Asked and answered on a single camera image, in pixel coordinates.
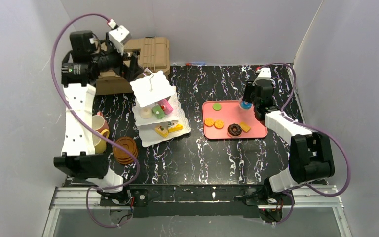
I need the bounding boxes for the blue donut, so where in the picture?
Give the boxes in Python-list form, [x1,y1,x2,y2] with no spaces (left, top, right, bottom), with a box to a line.
[239,101,252,110]

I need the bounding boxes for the tan plastic tool case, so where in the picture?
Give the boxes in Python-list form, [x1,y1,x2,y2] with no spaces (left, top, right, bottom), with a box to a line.
[95,37,170,95]

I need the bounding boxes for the white round cake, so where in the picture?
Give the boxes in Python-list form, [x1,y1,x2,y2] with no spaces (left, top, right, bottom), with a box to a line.
[139,107,153,119]

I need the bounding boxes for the green roll cake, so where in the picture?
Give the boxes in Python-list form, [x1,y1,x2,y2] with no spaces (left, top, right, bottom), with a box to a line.
[152,104,165,119]

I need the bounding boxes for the pink serving tray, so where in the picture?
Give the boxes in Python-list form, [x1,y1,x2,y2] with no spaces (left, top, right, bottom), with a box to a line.
[202,100,268,140]

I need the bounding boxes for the pink cake slice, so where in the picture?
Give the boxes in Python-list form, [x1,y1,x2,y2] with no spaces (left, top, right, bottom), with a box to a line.
[158,99,173,115]

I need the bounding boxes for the white three-tier cake stand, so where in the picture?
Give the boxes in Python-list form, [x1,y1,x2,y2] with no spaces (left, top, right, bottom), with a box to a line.
[130,69,191,147]

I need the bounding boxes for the yellow cake with cherry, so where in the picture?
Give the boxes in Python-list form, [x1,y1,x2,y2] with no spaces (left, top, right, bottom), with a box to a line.
[154,126,169,138]

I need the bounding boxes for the yellow cake slice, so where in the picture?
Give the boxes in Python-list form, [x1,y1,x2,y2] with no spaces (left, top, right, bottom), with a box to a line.
[167,122,183,133]

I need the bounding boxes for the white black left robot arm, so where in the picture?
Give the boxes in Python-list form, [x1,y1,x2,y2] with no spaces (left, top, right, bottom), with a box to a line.
[53,26,143,193]

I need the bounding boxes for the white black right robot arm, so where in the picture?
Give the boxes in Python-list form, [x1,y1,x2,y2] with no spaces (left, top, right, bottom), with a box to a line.
[242,79,335,193]

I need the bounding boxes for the orange biscuit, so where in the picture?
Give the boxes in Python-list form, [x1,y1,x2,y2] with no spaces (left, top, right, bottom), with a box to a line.
[239,122,251,133]

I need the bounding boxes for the chocolate donut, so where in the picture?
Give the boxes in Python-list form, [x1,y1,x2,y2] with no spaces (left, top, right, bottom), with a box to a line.
[227,123,242,138]

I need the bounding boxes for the green round macaron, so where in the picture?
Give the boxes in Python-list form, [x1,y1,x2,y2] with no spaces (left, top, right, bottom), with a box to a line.
[212,103,222,111]

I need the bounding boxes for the round orange waffle cookie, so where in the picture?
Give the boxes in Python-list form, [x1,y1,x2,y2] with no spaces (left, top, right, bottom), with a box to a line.
[204,118,215,127]

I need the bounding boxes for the pink mug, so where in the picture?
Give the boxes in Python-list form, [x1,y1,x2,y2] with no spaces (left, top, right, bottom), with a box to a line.
[91,111,110,132]

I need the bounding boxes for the stack of brown wooden coasters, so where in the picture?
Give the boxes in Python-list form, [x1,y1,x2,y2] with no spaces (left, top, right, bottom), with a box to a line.
[113,137,139,165]

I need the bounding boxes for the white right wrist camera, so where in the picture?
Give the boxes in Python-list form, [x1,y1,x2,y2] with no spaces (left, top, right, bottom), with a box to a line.
[253,67,271,85]

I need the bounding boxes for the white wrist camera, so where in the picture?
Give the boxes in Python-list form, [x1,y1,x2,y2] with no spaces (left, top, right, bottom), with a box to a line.
[253,67,271,85]
[108,25,132,55]

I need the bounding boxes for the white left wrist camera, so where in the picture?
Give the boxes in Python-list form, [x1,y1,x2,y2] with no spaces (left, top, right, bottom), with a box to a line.
[108,25,132,55]

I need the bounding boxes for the aluminium frame rail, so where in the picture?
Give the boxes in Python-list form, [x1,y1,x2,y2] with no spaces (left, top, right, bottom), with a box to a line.
[50,185,344,209]

